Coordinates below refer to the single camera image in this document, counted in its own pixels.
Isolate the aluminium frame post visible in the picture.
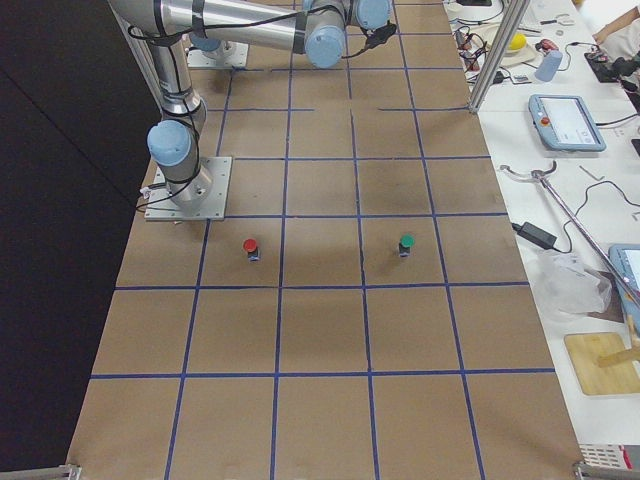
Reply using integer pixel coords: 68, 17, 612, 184
468, 0, 530, 114

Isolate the clear plastic bag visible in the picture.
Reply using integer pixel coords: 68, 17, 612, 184
532, 251, 612, 315

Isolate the green push button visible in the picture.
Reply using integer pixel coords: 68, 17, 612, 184
398, 234, 415, 258

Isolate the black power adapter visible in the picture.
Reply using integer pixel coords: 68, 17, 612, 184
512, 222, 557, 250

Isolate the yellow lemon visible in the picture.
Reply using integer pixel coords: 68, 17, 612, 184
507, 33, 527, 55

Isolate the blue teach pendant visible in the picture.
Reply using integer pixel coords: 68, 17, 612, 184
609, 244, 639, 334
528, 94, 606, 153

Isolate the translucent blue cup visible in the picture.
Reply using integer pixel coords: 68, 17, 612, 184
534, 50, 563, 83

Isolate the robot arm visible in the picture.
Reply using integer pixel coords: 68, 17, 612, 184
110, 1, 396, 210

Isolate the metal reacher stick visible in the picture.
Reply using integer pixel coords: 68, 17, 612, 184
498, 160, 639, 306

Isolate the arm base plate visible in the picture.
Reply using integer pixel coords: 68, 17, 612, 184
186, 41, 249, 70
143, 157, 232, 221

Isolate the red push button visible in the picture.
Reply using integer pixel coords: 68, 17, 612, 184
242, 238, 261, 262

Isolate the wooden cutting board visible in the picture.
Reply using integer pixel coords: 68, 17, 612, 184
564, 332, 639, 396

